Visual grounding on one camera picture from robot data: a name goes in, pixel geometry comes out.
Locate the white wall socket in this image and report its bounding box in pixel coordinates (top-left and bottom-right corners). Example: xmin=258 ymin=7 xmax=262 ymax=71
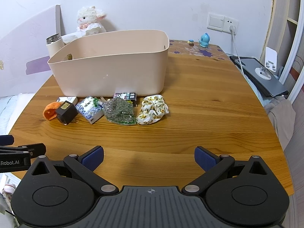
xmin=222 ymin=17 xmax=239 ymax=35

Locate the white charger plug and cable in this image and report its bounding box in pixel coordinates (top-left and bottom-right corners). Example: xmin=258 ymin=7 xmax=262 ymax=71
xmin=229 ymin=25 xmax=250 ymax=79

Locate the white wall switch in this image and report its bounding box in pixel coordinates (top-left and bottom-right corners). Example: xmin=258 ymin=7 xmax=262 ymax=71
xmin=207 ymin=13 xmax=225 ymax=31

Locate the blue cartoon figurine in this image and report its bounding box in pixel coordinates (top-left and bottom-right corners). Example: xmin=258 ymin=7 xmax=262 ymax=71
xmin=198 ymin=33 xmax=210 ymax=48

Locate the white wardrobe shelf unit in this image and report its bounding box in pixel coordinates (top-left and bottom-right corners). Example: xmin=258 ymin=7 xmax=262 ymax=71
xmin=260 ymin=0 xmax=303 ymax=102

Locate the white plush lamb toy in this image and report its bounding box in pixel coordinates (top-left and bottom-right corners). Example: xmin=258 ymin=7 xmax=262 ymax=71
xmin=62 ymin=6 xmax=107 ymax=44

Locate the cream thermos bottle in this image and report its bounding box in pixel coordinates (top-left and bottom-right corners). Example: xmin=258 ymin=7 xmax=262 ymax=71
xmin=46 ymin=33 xmax=64 ymax=58

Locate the black colourful card box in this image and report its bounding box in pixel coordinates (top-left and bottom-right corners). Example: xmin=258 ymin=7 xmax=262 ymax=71
xmin=113 ymin=93 xmax=137 ymax=107

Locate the clear bag of dried herbs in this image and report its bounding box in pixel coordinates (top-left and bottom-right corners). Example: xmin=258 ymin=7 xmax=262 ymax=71
xmin=102 ymin=97 xmax=136 ymax=126

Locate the floral purple table mat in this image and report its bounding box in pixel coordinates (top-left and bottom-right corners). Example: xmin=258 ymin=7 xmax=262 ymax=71
xmin=169 ymin=40 xmax=229 ymax=60

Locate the orange fabric pouch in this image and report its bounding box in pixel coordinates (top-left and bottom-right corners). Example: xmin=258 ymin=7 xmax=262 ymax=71
xmin=43 ymin=101 xmax=62 ymax=120

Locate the purple white headboard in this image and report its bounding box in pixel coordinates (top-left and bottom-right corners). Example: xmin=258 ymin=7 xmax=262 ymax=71
xmin=1 ymin=5 xmax=61 ymax=97

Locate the black cube box gold print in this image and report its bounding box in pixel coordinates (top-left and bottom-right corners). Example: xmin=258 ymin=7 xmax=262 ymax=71
xmin=55 ymin=101 xmax=78 ymax=125

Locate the grey laptop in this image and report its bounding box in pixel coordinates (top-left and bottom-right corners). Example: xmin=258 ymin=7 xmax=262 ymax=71
xmin=229 ymin=55 xmax=289 ymax=97

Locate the small mushroom figurine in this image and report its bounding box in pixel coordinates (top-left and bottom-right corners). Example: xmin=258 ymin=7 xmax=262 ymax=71
xmin=188 ymin=40 xmax=194 ymax=46

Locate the white phone stand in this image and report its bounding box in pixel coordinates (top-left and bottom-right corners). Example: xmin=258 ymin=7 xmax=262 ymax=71
xmin=255 ymin=47 xmax=277 ymax=80

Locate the blue white tissue pack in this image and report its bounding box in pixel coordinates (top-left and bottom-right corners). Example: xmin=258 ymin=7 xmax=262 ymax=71
xmin=76 ymin=96 xmax=104 ymax=124

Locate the white yellow floral scrunchie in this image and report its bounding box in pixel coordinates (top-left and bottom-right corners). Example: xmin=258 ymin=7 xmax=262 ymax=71
xmin=136 ymin=95 xmax=169 ymax=125

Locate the small white box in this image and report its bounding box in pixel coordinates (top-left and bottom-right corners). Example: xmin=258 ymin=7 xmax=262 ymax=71
xmin=57 ymin=96 xmax=78 ymax=105

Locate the beige grey cloth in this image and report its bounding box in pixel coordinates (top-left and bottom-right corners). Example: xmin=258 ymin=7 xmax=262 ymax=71
xmin=264 ymin=96 xmax=296 ymax=150

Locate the beige plastic storage bin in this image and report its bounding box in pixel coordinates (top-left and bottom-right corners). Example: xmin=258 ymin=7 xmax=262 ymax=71
xmin=48 ymin=29 xmax=169 ymax=97

